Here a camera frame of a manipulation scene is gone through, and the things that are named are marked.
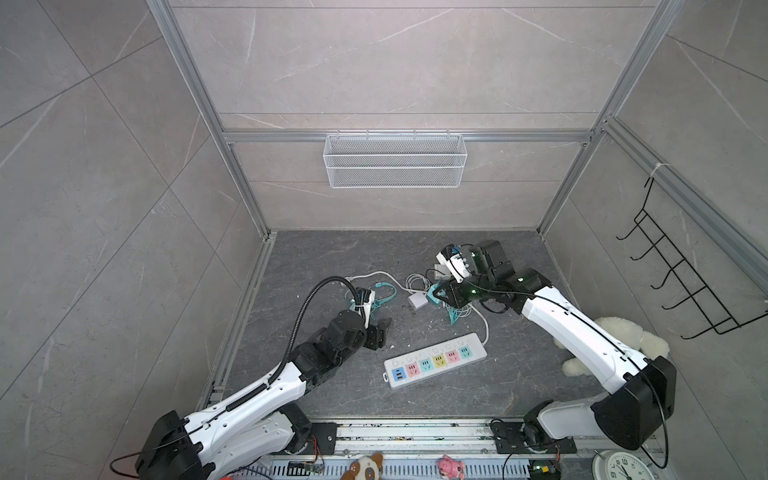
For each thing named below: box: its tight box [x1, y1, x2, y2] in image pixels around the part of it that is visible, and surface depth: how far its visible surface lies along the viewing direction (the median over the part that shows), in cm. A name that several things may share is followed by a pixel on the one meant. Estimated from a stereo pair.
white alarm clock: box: [592, 450, 657, 480], surface depth 68 cm
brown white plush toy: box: [340, 452, 384, 480], surface depth 69 cm
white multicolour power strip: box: [382, 332, 488, 390], surface depth 85 cm
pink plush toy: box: [437, 454, 465, 480], surface depth 69 cm
